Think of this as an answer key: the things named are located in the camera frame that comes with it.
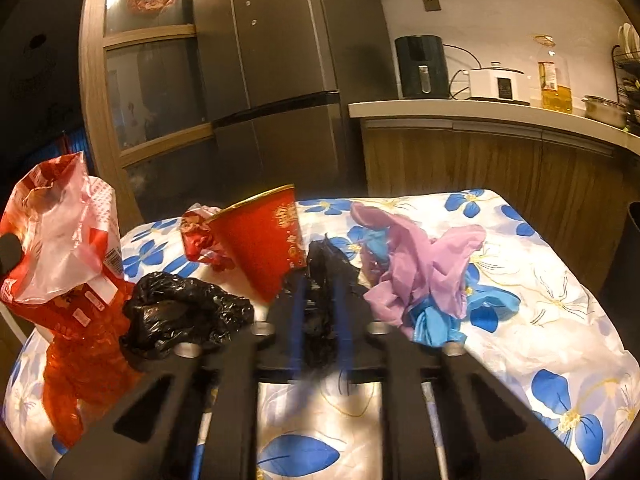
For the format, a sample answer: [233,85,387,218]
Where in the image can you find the red paper cup gold rim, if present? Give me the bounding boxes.
[206,185,309,304]

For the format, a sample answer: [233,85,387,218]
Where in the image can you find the black air fryer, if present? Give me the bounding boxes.
[394,35,450,100]

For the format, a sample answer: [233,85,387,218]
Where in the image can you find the blue floral tablecloth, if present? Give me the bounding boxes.
[0,189,637,480]

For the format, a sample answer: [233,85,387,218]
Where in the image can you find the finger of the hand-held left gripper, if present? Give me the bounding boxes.
[0,233,22,274]

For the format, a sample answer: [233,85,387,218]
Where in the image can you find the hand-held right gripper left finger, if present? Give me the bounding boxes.
[52,274,311,480]

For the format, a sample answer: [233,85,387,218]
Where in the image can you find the crumpled red wrapper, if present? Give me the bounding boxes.
[180,203,237,272]

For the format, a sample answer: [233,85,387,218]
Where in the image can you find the black power cable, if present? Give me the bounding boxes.
[442,43,482,100]

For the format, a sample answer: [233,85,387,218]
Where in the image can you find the large black plastic bag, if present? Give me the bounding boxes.
[121,271,255,372]

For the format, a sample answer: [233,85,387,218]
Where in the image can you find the purple plastic bag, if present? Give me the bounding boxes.
[350,201,487,329]

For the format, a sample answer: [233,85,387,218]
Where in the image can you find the red and white plastic bag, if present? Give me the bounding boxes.
[0,152,138,448]

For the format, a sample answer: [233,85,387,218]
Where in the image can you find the cooking oil bottle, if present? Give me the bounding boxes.
[533,35,574,115]

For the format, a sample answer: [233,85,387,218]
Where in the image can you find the blue striped curtain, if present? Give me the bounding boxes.
[57,127,99,182]

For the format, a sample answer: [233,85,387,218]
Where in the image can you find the wooden door with glass panes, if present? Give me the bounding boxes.
[79,0,217,227]

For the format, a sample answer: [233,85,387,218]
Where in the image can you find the white kitchen counter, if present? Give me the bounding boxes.
[348,99,640,159]

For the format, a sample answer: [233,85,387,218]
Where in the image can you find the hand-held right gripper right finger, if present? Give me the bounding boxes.
[330,274,586,480]

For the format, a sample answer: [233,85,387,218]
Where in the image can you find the steel pot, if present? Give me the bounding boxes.
[581,95,630,130]

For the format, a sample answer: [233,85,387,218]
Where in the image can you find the black dish rack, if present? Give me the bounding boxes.
[610,22,640,137]

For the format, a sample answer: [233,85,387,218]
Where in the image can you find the small black plastic bag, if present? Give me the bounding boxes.
[304,234,372,373]

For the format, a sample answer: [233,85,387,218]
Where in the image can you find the dark grey refrigerator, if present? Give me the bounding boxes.
[191,0,401,221]

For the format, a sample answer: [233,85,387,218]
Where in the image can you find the white rice cooker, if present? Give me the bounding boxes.
[468,62,531,106]

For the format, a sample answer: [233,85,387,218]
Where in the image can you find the blue plastic bag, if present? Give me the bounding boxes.
[366,232,509,349]

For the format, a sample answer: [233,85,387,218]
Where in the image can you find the wooden kitchen cabinet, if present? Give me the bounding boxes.
[360,118,640,297]

